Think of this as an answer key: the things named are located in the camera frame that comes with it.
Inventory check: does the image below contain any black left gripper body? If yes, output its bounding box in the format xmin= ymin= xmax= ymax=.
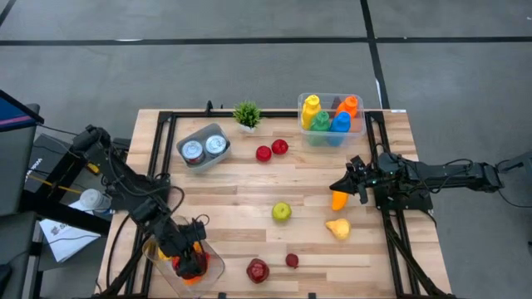
xmin=155 ymin=218 xmax=209 ymax=258

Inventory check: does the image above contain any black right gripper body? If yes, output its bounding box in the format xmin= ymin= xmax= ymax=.
xmin=347 ymin=151 xmax=402 ymax=189

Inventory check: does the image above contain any orange yellow mango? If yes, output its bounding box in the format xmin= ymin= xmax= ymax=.
xmin=331 ymin=190 xmax=349 ymax=212

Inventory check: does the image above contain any blue squeeze bottle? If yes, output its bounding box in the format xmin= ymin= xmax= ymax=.
xmin=329 ymin=110 xmax=352 ymax=147

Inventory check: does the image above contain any dark red crinkled fruit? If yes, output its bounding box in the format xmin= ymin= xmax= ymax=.
xmin=245 ymin=257 xmax=271 ymax=285

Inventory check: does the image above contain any green squeeze bottle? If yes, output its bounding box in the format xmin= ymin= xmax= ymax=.
xmin=310 ymin=110 xmax=332 ymax=146

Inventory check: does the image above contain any green apple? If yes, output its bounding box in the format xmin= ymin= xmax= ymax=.
xmin=272 ymin=202 xmax=293 ymax=223

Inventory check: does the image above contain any orange squeeze bottle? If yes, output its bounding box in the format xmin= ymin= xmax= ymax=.
xmin=335 ymin=96 xmax=359 ymax=120

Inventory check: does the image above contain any grey plastic bin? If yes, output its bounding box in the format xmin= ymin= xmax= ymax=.
xmin=175 ymin=122 xmax=233 ymax=174

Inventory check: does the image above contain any yellow squeeze bottle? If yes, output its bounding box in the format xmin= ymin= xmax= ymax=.
xmin=301 ymin=94 xmax=323 ymax=131

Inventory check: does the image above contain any silver tin can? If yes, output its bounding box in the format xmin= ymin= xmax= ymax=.
xmin=181 ymin=140 xmax=206 ymax=166

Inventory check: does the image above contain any tin can colourful label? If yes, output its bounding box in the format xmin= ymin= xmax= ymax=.
xmin=204 ymin=134 xmax=229 ymax=158

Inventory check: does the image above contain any clear plastic tray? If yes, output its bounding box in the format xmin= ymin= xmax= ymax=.
xmin=141 ymin=215 xmax=226 ymax=299

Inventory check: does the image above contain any yellow pear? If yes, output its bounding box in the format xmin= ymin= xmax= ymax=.
xmin=324 ymin=218 xmax=352 ymax=241

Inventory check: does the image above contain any clear rectangular plastic bin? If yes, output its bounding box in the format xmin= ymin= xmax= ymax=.
xmin=297 ymin=92 xmax=367 ymax=147

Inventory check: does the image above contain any white paper sheet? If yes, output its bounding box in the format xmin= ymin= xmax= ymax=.
xmin=39 ymin=200 xmax=103 ymax=263

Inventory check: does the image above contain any black cart crossbar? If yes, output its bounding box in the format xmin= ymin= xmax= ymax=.
xmin=18 ymin=189 xmax=112 ymax=237

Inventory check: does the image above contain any small green potted plant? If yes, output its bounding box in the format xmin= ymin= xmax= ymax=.
xmin=232 ymin=100 xmax=263 ymax=134

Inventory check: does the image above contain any black box white lettering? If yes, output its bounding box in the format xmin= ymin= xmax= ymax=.
xmin=23 ymin=132 xmax=78 ymax=195

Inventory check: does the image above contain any grey cabinet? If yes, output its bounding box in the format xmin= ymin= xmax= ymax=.
xmin=0 ymin=102 xmax=42 ymax=217

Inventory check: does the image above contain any blue pink monitor screen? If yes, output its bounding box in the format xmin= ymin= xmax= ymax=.
xmin=0 ymin=89 xmax=45 ymax=133

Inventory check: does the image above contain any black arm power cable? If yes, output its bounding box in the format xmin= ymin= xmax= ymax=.
xmin=106 ymin=209 xmax=138 ymax=292

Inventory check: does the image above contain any black aluminium table frame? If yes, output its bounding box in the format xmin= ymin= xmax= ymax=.
xmin=97 ymin=108 xmax=458 ymax=299

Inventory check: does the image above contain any thin yellow cable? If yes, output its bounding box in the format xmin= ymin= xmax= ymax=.
xmin=25 ymin=173 xmax=84 ymax=195

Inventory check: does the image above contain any black floor cable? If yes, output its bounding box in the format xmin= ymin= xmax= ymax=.
xmin=496 ymin=159 xmax=532 ymax=218

